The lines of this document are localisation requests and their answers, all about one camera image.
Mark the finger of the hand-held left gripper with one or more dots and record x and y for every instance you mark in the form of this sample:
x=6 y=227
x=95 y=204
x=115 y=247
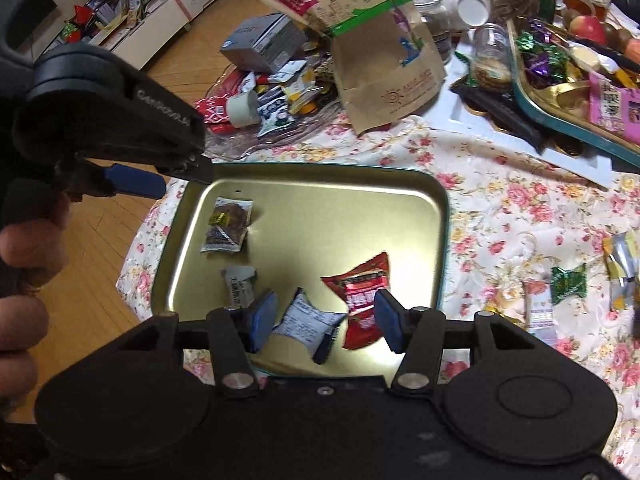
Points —
x=137 y=182

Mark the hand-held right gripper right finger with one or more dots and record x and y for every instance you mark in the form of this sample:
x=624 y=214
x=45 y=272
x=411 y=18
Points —
x=389 y=322

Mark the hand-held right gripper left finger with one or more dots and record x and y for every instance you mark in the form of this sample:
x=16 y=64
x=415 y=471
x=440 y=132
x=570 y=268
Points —
x=262 y=320

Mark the small silver snack packet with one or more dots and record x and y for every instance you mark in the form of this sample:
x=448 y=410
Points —
x=237 y=287

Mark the white grey snack packet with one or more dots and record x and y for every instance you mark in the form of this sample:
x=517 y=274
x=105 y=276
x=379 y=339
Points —
x=305 y=322

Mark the red snack packet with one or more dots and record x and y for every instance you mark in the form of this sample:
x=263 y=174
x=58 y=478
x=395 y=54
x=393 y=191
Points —
x=357 y=290

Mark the brown dried snack packet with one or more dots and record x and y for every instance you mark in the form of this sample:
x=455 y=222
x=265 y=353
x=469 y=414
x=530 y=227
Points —
x=225 y=225

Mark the gold metal tray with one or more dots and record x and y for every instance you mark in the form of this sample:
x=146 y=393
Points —
x=310 y=225

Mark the white snack packet green mark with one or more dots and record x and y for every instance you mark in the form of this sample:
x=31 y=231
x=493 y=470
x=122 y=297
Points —
x=540 y=310

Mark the green candy wrapper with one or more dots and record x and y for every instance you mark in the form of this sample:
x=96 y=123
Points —
x=569 y=285

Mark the yellow silver snack packet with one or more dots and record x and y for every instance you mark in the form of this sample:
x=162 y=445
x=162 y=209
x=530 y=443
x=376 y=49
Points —
x=620 y=265

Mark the person's left hand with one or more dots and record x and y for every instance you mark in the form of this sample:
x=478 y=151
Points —
x=30 y=245

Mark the white low cabinet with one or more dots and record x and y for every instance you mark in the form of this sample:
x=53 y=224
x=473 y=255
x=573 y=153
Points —
x=145 y=40

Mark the colourful shelf clutter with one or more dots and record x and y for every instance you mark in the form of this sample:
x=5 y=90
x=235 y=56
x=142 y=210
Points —
x=110 y=5

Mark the red patterned packet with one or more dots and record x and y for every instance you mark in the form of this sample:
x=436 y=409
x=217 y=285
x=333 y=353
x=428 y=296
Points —
x=210 y=110

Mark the white tape roll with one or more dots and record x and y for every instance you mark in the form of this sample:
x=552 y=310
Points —
x=242 y=110

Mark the floral tablecloth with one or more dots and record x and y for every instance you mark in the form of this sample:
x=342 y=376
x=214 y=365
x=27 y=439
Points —
x=500 y=220

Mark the pile of small sachets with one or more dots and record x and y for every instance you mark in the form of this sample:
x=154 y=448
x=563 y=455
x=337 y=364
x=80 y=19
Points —
x=280 y=105

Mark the grey cardboard box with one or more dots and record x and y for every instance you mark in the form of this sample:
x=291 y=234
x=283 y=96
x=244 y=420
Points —
x=260 y=42

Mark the brown paper bag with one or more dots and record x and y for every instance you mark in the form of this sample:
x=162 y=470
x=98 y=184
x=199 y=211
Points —
x=385 y=85

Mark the long black packet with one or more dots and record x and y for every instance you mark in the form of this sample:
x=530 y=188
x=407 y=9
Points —
x=500 y=110

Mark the white flat board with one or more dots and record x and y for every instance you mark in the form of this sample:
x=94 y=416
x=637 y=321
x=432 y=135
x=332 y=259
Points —
x=575 y=165

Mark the teal tin of sweets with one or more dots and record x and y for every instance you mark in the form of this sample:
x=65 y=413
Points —
x=550 y=110

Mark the clear glass jar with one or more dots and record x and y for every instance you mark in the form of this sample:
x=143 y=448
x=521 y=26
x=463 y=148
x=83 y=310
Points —
x=490 y=60

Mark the glass jar dark contents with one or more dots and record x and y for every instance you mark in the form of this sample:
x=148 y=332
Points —
x=437 y=30

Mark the pile of wrapped candies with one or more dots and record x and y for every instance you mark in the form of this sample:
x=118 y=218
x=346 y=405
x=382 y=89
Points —
x=542 y=65

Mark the pink snack packet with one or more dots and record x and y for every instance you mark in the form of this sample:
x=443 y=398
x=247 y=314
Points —
x=615 y=105

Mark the white cup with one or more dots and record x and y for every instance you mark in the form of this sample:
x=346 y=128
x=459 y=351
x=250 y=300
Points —
x=472 y=10

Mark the red apple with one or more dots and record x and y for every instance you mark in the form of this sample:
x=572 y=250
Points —
x=587 y=30

